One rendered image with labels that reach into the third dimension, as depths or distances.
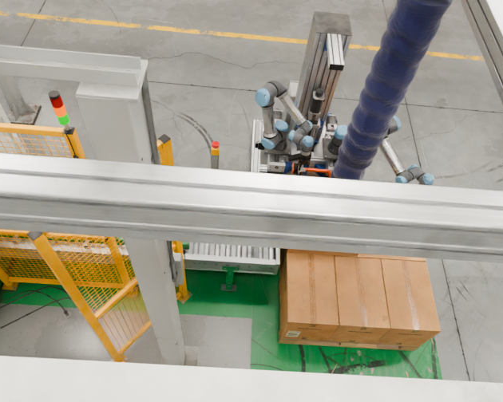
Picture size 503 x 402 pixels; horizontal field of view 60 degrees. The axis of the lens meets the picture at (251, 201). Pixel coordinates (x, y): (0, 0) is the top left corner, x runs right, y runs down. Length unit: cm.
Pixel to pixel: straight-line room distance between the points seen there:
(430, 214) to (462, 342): 379
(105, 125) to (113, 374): 80
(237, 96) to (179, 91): 72
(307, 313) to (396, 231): 278
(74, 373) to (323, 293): 310
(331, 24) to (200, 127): 243
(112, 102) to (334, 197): 66
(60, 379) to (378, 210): 51
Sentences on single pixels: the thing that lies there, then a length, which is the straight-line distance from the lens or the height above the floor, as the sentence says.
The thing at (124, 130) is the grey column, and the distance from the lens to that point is 125.
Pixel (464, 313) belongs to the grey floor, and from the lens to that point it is 464.
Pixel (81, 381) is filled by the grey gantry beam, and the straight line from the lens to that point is 60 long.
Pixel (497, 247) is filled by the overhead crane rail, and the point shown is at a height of 314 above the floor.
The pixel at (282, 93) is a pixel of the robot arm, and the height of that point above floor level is 160.
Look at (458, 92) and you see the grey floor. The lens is 662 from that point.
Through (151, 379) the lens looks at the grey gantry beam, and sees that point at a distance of 58.
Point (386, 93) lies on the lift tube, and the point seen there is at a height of 224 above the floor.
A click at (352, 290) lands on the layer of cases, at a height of 54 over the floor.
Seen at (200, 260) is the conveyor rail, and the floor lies 59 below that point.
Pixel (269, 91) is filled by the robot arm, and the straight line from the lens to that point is 321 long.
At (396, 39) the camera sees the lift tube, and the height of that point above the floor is 254.
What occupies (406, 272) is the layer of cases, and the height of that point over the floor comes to 54.
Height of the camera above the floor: 378
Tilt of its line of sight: 56 degrees down
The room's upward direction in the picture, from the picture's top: 8 degrees clockwise
